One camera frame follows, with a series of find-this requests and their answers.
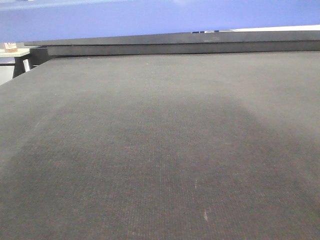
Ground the small white side table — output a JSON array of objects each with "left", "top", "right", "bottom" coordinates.
[{"left": 0, "top": 48, "right": 31, "bottom": 79}]

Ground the amber bottle with label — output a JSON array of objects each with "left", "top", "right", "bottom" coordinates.
[{"left": 3, "top": 42, "right": 18, "bottom": 53}]

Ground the white background desk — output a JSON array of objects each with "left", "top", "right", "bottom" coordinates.
[{"left": 231, "top": 24, "right": 320, "bottom": 32}]

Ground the blue plastic tray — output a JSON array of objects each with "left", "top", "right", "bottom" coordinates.
[{"left": 0, "top": 0, "right": 320, "bottom": 42}]

